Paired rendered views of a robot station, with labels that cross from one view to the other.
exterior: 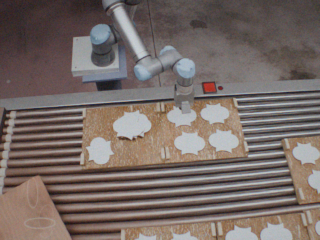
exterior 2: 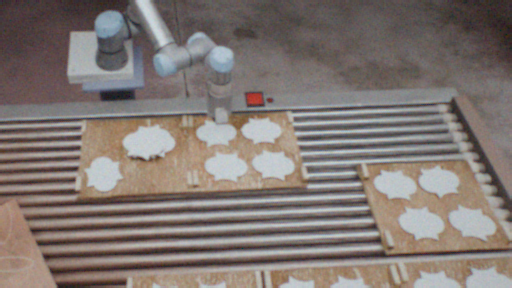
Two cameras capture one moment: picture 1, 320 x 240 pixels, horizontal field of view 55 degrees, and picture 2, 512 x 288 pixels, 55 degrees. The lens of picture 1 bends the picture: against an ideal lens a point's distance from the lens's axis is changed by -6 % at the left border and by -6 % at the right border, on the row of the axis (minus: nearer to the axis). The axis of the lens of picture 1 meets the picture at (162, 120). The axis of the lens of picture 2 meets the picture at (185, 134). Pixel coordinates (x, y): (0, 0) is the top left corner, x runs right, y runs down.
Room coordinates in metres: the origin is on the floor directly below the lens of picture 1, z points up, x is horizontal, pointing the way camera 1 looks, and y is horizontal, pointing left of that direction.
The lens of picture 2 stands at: (-0.28, -0.02, 2.37)
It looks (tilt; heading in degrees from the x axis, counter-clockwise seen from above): 50 degrees down; 2
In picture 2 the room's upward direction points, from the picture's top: straight up
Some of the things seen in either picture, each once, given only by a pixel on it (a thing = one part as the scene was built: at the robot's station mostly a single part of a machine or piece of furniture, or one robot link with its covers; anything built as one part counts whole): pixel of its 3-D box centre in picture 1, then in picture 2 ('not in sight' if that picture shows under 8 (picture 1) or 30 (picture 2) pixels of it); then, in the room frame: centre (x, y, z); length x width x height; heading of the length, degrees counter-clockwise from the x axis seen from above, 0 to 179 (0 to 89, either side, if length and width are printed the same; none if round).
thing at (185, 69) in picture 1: (185, 72); (220, 65); (0.92, -0.10, 1.29); 0.09 x 0.08 x 0.11; 33
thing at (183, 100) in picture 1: (184, 98); (219, 103); (0.89, -0.10, 1.13); 0.12 x 0.09 x 0.16; 9
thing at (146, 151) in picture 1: (122, 135); (135, 155); (0.81, 0.20, 0.93); 0.41 x 0.35 x 0.02; 95
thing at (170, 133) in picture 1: (202, 129); (244, 150); (0.84, -0.21, 0.93); 0.41 x 0.35 x 0.02; 95
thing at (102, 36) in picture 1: (101, 38); (111, 30); (1.36, 0.35, 1.08); 0.13 x 0.12 x 0.14; 123
